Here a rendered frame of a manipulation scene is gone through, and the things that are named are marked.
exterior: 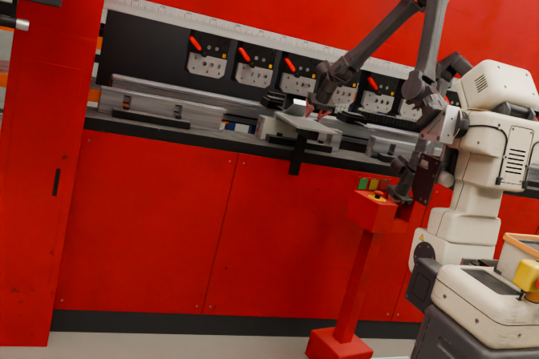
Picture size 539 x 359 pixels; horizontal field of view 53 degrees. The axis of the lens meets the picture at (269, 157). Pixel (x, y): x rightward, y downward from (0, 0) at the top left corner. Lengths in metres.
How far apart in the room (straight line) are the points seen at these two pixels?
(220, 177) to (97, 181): 0.47
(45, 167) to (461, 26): 1.86
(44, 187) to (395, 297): 1.69
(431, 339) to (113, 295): 1.26
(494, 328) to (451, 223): 0.44
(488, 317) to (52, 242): 1.44
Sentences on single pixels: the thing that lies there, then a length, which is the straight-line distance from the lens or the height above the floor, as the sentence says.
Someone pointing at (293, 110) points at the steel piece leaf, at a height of 1.02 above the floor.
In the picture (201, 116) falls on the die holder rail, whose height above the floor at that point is 0.93.
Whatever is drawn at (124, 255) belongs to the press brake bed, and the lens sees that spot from 2.22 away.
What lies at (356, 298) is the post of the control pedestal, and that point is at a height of 0.34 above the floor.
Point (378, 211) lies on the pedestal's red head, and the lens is 2.14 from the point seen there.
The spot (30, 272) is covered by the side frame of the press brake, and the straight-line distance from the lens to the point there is 2.13.
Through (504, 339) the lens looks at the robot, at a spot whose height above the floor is 0.73.
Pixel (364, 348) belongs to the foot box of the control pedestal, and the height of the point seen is 0.12.
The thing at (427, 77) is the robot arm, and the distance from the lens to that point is 1.79.
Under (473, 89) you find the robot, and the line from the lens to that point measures 1.79.
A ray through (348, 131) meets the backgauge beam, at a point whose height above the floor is 0.94.
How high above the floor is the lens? 1.29
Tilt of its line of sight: 12 degrees down
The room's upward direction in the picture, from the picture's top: 14 degrees clockwise
